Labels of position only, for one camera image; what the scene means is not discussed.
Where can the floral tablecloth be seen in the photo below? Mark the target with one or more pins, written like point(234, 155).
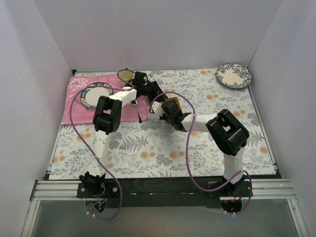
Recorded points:
point(154, 148)

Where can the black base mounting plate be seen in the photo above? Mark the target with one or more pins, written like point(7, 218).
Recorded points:
point(157, 192)

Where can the pink floral placemat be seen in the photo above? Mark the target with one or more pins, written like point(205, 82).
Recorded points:
point(82, 115)

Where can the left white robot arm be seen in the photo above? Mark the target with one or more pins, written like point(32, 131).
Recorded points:
point(106, 121)

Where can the metal spoon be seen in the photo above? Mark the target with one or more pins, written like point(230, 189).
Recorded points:
point(135, 105)

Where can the metal fork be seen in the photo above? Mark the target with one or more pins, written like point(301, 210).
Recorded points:
point(74, 98)

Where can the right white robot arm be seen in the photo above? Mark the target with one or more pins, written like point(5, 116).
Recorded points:
point(227, 132)

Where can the cream enamel mug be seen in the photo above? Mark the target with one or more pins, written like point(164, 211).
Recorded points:
point(125, 76)

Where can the brown satin napkin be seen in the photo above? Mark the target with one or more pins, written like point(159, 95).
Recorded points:
point(174, 101)

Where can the aluminium frame rail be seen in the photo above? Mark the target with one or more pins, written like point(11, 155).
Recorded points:
point(51, 191)

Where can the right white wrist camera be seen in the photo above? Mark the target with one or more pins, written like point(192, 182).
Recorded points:
point(156, 109)

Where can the blue floral plate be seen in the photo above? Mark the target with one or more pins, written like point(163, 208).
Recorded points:
point(233, 75)

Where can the green rimmed white plate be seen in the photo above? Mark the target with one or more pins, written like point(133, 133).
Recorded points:
point(90, 96)

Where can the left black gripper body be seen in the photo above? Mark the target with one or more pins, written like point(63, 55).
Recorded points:
point(156, 89)

